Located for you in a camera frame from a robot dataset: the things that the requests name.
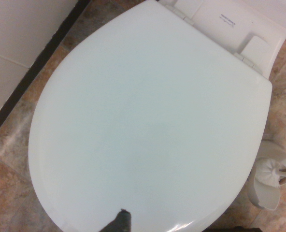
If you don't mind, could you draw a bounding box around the white toilet seat lid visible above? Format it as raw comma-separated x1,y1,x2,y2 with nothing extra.
28,0,273,232

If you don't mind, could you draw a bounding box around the white toilet brush holder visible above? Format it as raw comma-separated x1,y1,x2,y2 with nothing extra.
246,140,286,210

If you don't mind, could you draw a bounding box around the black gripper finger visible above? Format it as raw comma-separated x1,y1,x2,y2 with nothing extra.
99,209,132,232

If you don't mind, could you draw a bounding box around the black wall baseboard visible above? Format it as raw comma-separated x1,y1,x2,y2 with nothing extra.
0,0,91,144

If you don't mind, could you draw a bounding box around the white porcelain toilet bowl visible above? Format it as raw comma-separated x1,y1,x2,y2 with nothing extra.
157,0,286,80

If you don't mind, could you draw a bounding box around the white toilet brush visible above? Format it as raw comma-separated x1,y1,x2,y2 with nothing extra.
257,157,286,190

